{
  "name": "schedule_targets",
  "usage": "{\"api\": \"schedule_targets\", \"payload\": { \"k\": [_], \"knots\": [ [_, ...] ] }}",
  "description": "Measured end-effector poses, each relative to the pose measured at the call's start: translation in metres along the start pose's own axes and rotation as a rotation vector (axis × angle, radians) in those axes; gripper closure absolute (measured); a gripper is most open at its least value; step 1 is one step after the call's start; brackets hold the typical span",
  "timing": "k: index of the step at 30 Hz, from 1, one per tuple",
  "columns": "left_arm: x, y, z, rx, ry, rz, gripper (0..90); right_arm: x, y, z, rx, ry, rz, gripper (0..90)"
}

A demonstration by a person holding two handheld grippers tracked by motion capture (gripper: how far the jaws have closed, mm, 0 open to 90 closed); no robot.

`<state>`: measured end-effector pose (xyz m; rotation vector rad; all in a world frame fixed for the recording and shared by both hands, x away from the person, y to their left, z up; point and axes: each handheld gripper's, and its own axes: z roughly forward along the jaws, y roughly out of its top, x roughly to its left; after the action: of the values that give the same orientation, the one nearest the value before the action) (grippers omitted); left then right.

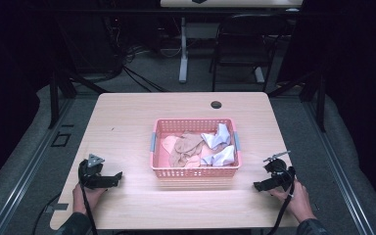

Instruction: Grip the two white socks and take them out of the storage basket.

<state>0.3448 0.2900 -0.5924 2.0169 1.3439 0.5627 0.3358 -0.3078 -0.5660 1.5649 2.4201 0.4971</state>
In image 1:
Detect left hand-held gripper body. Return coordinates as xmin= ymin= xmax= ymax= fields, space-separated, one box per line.
xmin=77 ymin=153 xmax=107 ymax=190

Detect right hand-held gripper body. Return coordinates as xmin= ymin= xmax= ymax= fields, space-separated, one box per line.
xmin=262 ymin=150 xmax=297 ymax=193

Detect person's left hand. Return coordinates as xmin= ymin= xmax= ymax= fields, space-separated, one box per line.
xmin=71 ymin=182 xmax=108 ymax=216

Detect person's right hand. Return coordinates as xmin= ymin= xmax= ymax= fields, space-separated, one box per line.
xmin=268 ymin=178 xmax=317 ymax=223

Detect grey tape strip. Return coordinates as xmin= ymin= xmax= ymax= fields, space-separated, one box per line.
xmin=44 ymin=202 xmax=70 ymax=213

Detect white sock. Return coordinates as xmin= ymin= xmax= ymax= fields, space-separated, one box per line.
xmin=201 ymin=122 xmax=232 ymax=151
xmin=200 ymin=144 xmax=236 ymax=167

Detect pink plastic basket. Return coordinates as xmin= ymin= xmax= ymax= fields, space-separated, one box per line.
xmin=149 ymin=117 xmax=242 ymax=179

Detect pale pink sock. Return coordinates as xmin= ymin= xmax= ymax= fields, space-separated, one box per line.
xmin=162 ymin=135 xmax=180 ymax=155

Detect beige sock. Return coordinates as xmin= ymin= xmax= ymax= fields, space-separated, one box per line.
xmin=173 ymin=130 xmax=206 ymax=155
xmin=168 ymin=146 xmax=205 ymax=168

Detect black metal stand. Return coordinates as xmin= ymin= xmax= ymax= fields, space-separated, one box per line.
xmin=47 ymin=19 xmax=110 ymax=130
xmin=267 ymin=70 xmax=327 ymax=133

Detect black folding chair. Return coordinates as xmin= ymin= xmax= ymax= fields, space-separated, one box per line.
xmin=209 ymin=12 xmax=290 ymax=93

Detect white background desk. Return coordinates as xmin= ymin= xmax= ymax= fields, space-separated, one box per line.
xmin=160 ymin=0 xmax=305 ymax=84

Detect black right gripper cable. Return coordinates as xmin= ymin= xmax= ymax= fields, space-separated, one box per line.
xmin=266 ymin=166 xmax=297 ymax=235

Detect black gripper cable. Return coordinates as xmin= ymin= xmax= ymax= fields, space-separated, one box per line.
xmin=266 ymin=166 xmax=297 ymax=235
xmin=79 ymin=182 xmax=99 ymax=235

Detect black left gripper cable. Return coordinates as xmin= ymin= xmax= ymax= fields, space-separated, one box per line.
xmin=79 ymin=182 xmax=99 ymax=235

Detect bundle of floor cables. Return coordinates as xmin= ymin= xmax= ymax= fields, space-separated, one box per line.
xmin=102 ymin=16 xmax=184 ymax=93

